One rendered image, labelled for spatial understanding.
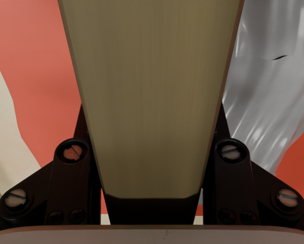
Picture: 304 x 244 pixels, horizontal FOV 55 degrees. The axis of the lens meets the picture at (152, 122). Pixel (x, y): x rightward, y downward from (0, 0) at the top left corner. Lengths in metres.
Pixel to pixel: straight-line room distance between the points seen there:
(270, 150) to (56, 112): 0.16
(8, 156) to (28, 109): 0.06
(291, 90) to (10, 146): 0.21
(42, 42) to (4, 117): 0.07
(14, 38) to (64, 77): 0.03
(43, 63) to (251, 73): 0.12
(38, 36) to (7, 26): 0.02
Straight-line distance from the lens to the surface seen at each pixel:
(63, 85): 0.20
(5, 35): 0.19
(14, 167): 0.28
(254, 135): 0.23
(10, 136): 0.25
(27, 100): 0.21
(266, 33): 0.17
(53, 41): 0.18
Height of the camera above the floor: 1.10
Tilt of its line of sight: 44 degrees down
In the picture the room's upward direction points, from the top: 180 degrees counter-clockwise
